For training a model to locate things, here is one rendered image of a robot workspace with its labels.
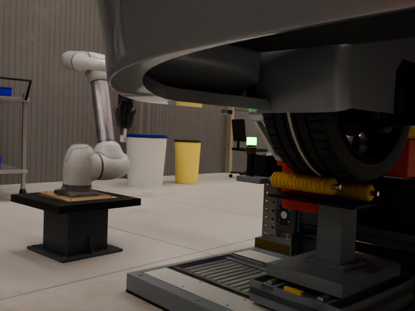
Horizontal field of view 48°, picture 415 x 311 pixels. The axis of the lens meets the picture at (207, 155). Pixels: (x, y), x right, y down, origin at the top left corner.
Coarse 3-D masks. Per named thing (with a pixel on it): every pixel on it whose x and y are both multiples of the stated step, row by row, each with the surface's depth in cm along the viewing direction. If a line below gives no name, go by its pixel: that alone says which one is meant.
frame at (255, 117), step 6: (252, 114) 158; (258, 114) 156; (252, 120) 160; (258, 120) 158; (258, 126) 161; (264, 126) 162; (264, 132) 162; (264, 138) 164; (270, 144) 165; (270, 150) 167; (276, 156) 168
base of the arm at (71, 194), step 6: (66, 186) 246; (72, 186) 245; (78, 186) 245; (84, 186) 247; (90, 186) 251; (54, 192) 244; (60, 192) 244; (66, 192) 245; (72, 192) 244; (78, 192) 245; (84, 192) 247; (90, 192) 250
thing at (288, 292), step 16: (256, 288) 159; (272, 288) 154; (288, 288) 149; (304, 288) 160; (368, 288) 156; (384, 288) 163; (400, 288) 162; (272, 304) 154; (288, 304) 149; (304, 304) 145; (320, 304) 140; (336, 304) 143; (352, 304) 140; (368, 304) 146; (384, 304) 154; (400, 304) 162
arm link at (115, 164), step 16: (96, 80) 269; (96, 96) 268; (96, 112) 267; (96, 128) 266; (112, 128) 268; (96, 144) 265; (112, 144) 262; (112, 160) 259; (128, 160) 268; (112, 176) 261
